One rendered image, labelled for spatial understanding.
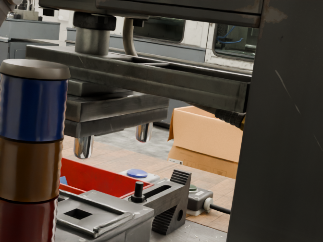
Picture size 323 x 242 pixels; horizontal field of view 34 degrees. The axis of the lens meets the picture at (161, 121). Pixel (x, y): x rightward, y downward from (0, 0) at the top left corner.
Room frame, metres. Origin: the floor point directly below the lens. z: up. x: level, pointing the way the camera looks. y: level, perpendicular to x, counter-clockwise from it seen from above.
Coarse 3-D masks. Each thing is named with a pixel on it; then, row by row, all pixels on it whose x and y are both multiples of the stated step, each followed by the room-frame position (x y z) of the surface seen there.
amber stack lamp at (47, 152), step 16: (0, 144) 0.28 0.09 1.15; (16, 144) 0.28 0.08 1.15; (32, 144) 0.28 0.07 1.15; (48, 144) 0.28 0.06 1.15; (0, 160) 0.28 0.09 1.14; (16, 160) 0.28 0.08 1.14; (32, 160) 0.28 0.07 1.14; (48, 160) 0.28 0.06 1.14; (0, 176) 0.28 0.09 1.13; (16, 176) 0.28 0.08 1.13; (32, 176) 0.28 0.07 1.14; (48, 176) 0.28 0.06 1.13; (0, 192) 0.28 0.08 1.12; (16, 192) 0.28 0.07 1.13; (32, 192) 0.28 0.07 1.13; (48, 192) 0.28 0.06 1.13
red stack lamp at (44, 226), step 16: (0, 208) 0.28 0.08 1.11; (16, 208) 0.28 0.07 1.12; (32, 208) 0.28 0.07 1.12; (48, 208) 0.28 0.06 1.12; (0, 224) 0.28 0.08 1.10; (16, 224) 0.28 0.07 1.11; (32, 224) 0.28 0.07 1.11; (48, 224) 0.29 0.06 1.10; (0, 240) 0.28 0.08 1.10; (16, 240) 0.28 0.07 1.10; (32, 240) 0.28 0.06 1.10; (48, 240) 0.29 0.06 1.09
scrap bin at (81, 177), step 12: (72, 168) 0.91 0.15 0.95; (84, 168) 0.90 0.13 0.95; (96, 168) 0.88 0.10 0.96; (72, 180) 0.91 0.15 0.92; (84, 180) 0.90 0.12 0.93; (96, 180) 0.88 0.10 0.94; (108, 180) 0.87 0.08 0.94; (120, 180) 0.86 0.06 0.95; (132, 180) 0.85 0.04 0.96; (72, 192) 0.76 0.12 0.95; (84, 192) 0.75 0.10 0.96; (108, 192) 0.87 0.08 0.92; (120, 192) 0.86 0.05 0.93; (132, 192) 0.78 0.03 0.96
